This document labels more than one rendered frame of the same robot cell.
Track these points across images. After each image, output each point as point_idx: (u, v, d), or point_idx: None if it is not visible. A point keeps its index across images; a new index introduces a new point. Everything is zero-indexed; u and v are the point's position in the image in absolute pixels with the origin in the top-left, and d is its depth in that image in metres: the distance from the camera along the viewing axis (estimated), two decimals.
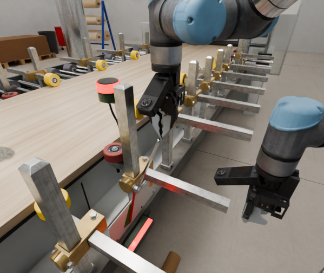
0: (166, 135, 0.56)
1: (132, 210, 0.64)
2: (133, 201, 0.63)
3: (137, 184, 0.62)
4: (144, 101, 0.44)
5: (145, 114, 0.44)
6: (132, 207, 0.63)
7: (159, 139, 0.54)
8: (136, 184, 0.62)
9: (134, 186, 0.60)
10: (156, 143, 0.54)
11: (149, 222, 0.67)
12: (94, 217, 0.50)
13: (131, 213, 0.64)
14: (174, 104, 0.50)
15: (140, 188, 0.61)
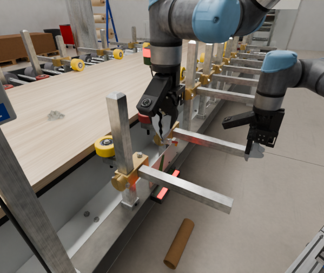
0: (166, 135, 0.56)
1: (174, 141, 0.83)
2: (171, 141, 0.79)
3: (167, 138, 0.74)
4: (144, 101, 0.44)
5: (145, 114, 0.44)
6: (173, 141, 0.82)
7: (162, 143, 0.56)
8: (166, 139, 0.74)
9: None
10: (162, 143, 0.58)
11: (177, 173, 0.81)
12: (140, 155, 0.64)
13: (175, 142, 0.84)
14: (174, 104, 0.50)
15: (171, 140, 0.74)
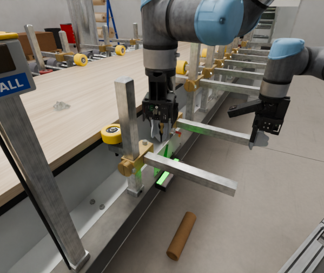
0: (156, 134, 0.57)
1: (178, 131, 0.84)
2: (175, 131, 0.81)
3: None
4: None
5: None
6: (177, 131, 0.83)
7: None
8: None
9: (170, 131, 0.75)
10: None
11: (180, 162, 0.82)
12: (146, 143, 0.65)
13: (178, 132, 0.85)
14: None
15: (174, 129, 0.76)
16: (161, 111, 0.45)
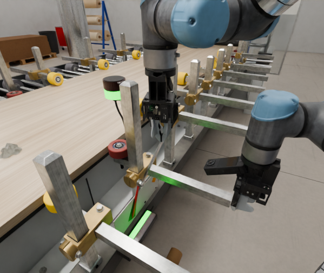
0: (156, 134, 0.57)
1: (136, 205, 0.66)
2: (137, 196, 0.64)
3: (140, 180, 0.64)
4: None
5: None
6: (136, 202, 0.65)
7: None
8: (140, 179, 0.64)
9: (139, 180, 0.62)
10: None
11: (152, 216, 0.69)
12: (100, 209, 0.52)
13: (134, 208, 0.65)
14: None
15: (144, 183, 0.63)
16: (161, 111, 0.45)
